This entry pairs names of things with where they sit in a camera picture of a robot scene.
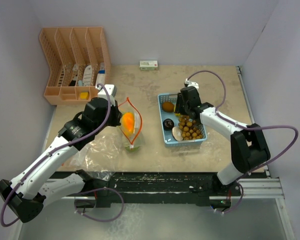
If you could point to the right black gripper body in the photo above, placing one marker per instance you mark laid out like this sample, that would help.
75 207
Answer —
185 106

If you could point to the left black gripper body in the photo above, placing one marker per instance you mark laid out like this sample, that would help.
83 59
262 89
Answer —
113 119

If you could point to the orange fruit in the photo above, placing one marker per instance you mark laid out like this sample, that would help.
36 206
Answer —
128 123

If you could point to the clear orange zip bag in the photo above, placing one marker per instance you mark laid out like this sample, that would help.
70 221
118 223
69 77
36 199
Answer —
136 137

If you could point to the green cabbage front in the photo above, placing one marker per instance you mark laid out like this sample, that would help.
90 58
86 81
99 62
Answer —
132 147

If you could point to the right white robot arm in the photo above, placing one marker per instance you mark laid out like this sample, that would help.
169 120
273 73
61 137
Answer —
248 145

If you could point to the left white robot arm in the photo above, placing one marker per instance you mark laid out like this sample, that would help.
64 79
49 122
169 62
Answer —
28 193

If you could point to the brown kiwi fruit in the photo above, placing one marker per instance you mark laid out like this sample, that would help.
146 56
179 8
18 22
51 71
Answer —
168 107

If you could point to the yellow block in organizer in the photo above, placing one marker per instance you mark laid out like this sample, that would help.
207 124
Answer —
84 95

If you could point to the beige mushroom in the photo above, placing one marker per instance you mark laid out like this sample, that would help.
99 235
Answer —
177 133

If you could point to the brown longan bunch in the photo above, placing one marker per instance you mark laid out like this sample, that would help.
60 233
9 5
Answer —
191 130

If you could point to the white blue box in organizer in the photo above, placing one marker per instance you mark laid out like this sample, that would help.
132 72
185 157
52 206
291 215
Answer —
101 75

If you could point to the white tube in organizer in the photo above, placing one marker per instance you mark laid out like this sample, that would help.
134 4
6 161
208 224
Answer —
87 75

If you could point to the green white small box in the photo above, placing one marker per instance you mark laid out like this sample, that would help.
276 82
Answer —
148 65

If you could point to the pink desk organizer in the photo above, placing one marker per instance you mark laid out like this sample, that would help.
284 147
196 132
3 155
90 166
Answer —
68 50

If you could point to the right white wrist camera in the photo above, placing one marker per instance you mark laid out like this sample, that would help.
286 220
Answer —
188 83

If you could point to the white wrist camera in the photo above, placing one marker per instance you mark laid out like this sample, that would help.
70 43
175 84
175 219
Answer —
188 83
106 91

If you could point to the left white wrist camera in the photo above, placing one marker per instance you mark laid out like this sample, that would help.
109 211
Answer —
106 91

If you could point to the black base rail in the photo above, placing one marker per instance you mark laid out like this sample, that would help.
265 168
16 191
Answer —
196 188

